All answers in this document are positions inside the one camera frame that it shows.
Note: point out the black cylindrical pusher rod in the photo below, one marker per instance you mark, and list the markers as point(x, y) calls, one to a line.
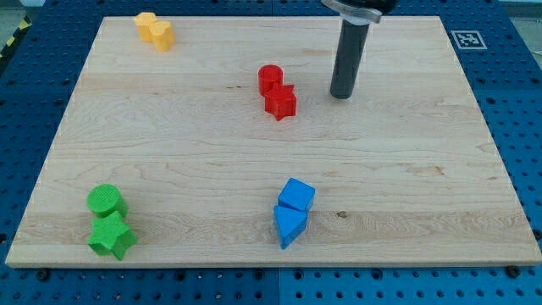
point(348, 58)

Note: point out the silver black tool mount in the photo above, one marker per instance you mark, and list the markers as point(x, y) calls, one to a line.
point(361, 11)

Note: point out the red star block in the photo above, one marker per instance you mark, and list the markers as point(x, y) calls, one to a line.
point(281, 101)

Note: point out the green star block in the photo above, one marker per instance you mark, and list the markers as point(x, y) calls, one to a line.
point(111, 236)

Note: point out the red cylinder block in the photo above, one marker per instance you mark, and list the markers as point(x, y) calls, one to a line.
point(268, 76)

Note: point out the white fiducial marker tag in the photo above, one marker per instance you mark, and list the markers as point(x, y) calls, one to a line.
point(468, 40)

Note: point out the blue cube block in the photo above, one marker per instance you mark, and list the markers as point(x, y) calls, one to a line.
point(297, 195)

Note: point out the wooden board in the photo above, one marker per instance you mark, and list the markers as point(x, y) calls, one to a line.
point(405, 171)

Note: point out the yellow heart block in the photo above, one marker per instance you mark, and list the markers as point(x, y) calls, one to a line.
point(162, 33)

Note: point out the blue triangle block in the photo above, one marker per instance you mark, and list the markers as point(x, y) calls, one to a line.
point(290, 223)

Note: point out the yellow hexagon block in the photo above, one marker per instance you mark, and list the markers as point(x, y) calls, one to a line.
point(143, 22)

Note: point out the black bolt right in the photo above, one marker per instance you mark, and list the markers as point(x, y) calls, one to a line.
point(512, 271)

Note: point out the black bolt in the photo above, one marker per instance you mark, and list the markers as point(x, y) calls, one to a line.
point(512, 271)
point(42, 274)

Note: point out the green cylinder block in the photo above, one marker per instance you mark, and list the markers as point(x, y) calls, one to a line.
point(106, 199)

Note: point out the black bolt left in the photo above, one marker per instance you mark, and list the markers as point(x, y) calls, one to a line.
point(42, 274)

